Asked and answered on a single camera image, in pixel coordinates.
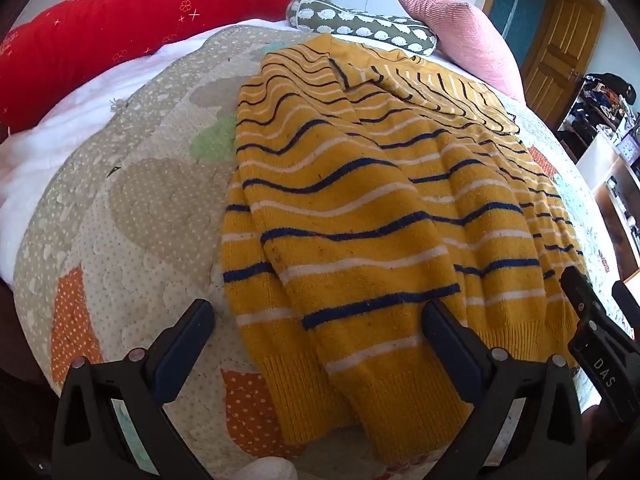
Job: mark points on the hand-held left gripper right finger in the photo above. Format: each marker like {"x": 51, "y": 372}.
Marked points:
{"x": 452, "y": 345}

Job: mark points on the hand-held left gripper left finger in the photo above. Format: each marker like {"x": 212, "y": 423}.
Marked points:
{"x": 181, "y": 345}

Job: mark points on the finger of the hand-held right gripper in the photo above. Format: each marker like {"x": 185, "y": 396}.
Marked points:
{"x": 627, "y": 300}
{"x": 580, "y": 295}

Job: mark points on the yellow striped knit sweater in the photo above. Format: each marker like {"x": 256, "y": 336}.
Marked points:
{"x": 370, "y": 200}

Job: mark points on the white cabinet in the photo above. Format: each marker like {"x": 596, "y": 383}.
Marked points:
{"x": 610, "y": 185}

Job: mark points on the patchwork quilted bedspread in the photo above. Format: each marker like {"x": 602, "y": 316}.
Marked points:
{"x": 150, "y": 220}

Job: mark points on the white fluffy cloth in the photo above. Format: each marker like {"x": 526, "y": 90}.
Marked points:
{"x": 267, "y": 470}

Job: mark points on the cluttered shelf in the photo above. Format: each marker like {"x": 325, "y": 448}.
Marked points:
{"x": 600, "y": 105}

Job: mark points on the wooden panel door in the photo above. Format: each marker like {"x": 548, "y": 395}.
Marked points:
{"x": 565, "y": 50}

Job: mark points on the white bed sheet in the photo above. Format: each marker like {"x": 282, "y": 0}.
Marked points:
{"x": 60, "y": 115}

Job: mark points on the teal glass door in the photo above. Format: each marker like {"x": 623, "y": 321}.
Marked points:
{"x": 515, "y": 5}

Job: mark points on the red patterned blanket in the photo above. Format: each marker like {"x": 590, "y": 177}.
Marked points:
{"x": 110, "y": 35}

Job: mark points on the green hedgehog print pillow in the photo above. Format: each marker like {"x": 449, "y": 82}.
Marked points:
{"x": 360, "y": 22}

